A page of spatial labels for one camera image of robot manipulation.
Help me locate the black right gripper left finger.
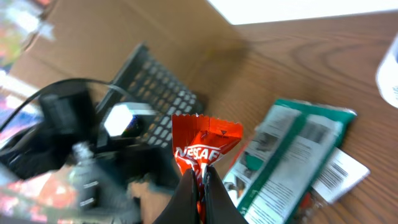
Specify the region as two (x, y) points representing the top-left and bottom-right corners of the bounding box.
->
(154, 169), (200, 224)

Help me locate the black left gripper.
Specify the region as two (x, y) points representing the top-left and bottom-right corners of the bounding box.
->
(71, 142), (179, 223)

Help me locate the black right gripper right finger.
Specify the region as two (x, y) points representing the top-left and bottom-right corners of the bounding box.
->
(205, 166), (248, 224)

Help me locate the green grip gloves package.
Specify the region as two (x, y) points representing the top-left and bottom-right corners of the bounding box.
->
(223, 99), (356, 224)

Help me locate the red snack stick packet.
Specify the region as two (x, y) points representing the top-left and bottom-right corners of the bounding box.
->
(172, 114), (243, 222)

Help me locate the red dustpan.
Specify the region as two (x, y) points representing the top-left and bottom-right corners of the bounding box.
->
(223, 147), (370, 223)

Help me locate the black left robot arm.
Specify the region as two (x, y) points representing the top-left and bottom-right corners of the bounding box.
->
(1, 94), (179, 223)

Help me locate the white barcode scanner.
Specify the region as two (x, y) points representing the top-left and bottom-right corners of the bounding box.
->
(376, 35), (398, 108)

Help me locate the grey plastic basket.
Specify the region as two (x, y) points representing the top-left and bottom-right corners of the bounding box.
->
(111, 43), (205, 150)

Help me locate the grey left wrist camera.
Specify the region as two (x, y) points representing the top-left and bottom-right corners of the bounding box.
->
(104, 102), (157, 137)

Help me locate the black left camera cable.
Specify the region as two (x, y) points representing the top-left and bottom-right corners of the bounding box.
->
(0, 77), (131, 131)

